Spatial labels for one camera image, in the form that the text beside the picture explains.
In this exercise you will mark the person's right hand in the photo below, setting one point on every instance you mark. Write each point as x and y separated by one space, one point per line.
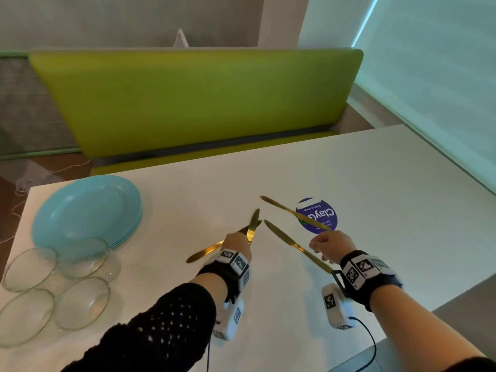
333 245

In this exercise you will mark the white table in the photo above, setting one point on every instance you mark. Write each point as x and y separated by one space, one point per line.
387 189

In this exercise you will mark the person's left hand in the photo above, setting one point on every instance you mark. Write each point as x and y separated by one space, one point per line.
236 245

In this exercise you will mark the round purple sticker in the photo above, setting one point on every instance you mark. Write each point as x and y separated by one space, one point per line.
321 211

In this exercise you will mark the person's right forearm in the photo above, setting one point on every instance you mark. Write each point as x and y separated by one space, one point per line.
407 325

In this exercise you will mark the pale window blind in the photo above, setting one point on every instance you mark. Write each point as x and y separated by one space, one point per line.
426 73

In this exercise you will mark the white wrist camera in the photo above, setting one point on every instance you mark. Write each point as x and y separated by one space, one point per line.
228 317
335 306

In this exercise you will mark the person's left forearm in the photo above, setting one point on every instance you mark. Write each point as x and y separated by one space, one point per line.
155 333

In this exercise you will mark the green upholstered bench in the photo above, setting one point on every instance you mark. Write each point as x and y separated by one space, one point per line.
193 104

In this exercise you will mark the small white sign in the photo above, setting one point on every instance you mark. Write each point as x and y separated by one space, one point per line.
180 41

